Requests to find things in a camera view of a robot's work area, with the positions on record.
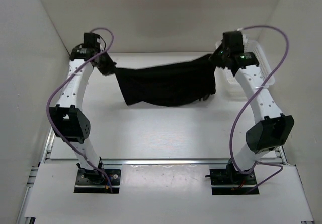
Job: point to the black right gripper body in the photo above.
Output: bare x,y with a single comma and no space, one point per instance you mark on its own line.
219,55

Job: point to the white plastic basket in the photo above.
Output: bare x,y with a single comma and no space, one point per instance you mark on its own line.
231,88

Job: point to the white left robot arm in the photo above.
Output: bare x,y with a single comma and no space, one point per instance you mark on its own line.
66,117

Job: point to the aluminium front rail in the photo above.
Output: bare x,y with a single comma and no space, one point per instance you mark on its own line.
208,161

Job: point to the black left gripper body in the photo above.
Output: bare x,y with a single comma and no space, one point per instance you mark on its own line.
105,65

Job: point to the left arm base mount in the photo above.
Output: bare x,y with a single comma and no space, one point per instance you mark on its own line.
88,181

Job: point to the aluminium left rail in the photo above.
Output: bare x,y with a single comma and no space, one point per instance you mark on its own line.
48,146

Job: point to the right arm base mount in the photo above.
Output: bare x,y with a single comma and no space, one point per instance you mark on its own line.
228,181

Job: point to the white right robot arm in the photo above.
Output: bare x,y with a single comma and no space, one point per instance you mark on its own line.
249,66

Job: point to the black shorts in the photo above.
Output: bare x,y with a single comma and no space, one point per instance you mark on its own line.
169,85

